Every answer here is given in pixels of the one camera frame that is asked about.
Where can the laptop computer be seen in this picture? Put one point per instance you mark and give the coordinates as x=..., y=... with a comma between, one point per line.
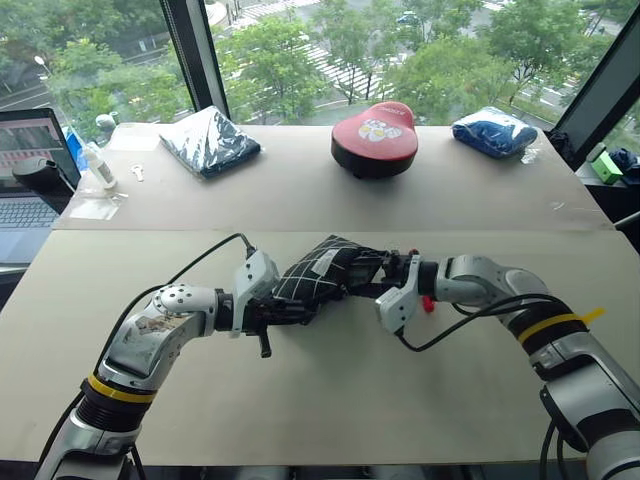
x=25, y=212

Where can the red black marker pen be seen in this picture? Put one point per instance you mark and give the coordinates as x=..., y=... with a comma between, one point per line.
x=427, y=304

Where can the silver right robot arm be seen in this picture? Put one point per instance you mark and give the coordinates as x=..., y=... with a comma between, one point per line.
x=500, y=285

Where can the bagged blue cloth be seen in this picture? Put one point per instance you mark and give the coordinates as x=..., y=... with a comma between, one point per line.
x=492, y=132

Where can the small white key-shaped piece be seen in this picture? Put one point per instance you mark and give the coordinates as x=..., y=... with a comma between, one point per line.
x=138, y=172

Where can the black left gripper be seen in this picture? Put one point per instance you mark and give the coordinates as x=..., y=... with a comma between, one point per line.
x=260, y=315

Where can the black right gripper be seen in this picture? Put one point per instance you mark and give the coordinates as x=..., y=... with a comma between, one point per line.
x=397, y=272

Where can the black grid pencil pouch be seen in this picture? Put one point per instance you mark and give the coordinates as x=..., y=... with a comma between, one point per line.
x=312, y=277

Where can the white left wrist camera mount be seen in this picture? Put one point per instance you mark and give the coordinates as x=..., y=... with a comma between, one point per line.
x=255, y=280

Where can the dark blue cloth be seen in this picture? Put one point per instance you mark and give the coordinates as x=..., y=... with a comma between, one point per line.
x=625, y=162

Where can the bagged navy white cloth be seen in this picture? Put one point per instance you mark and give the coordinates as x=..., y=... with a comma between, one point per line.
x=215, y=142

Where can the grey round object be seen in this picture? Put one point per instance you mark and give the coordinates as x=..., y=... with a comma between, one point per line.
x=105, y=124

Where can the clear flat plastic bag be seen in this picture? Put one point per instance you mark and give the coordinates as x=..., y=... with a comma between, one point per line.
x=95, y=207

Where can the black computer mouse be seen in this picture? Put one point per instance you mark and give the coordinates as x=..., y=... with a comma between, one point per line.
x=35, y=172

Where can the blue plastic packet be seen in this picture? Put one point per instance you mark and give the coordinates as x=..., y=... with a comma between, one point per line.
x=75, y=145

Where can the dark slanted window frame post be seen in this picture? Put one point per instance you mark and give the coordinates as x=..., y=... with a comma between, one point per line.
x=595, y=100

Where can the small white bottle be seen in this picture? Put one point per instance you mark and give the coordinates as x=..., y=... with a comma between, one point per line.
x=100, y=167

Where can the green box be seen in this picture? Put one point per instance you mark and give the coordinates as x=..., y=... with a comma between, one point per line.
x=607, y=169

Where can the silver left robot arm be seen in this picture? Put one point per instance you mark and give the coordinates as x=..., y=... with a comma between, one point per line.
x=150, y=330

